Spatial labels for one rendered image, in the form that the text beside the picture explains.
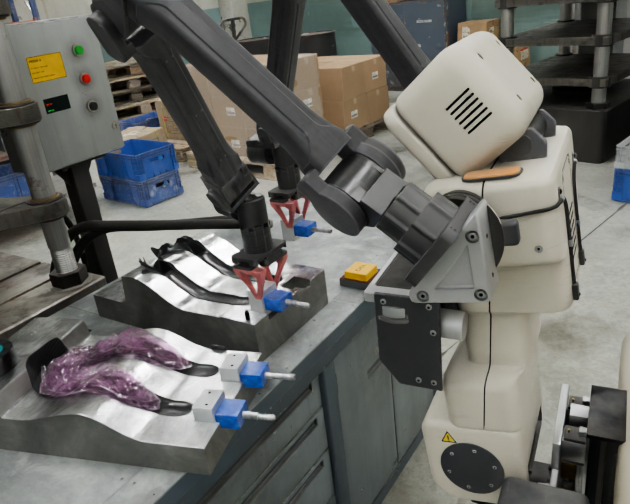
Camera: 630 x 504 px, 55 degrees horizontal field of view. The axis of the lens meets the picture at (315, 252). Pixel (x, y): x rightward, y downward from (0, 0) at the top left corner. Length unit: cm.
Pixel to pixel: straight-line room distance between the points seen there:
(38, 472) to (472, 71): 91
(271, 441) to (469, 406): 49
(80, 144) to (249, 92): 124
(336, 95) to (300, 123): 508
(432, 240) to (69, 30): 145
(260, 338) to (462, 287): 57
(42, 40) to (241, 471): 126
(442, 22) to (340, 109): 261
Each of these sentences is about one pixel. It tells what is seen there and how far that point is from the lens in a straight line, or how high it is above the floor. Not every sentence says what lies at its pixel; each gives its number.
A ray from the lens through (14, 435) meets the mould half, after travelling 119.
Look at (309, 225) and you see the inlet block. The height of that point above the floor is 95.
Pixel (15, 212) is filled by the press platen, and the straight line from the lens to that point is 173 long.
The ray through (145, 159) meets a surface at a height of 38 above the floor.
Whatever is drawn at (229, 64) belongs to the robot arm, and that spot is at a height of 140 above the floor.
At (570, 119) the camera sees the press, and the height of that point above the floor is 32.
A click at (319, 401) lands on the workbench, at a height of 59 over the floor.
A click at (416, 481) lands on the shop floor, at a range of 209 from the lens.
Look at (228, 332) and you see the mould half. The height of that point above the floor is 86.
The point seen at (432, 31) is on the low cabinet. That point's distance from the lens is 813.
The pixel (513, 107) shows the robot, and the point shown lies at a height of 131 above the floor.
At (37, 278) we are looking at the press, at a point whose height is 78.
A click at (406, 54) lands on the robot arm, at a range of 112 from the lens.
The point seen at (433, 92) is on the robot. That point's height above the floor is 134.
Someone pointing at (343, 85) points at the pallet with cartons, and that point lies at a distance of 578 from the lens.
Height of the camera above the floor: 148
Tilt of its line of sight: 24 degrees down
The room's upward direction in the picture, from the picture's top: 7 degrees counter-clockwise
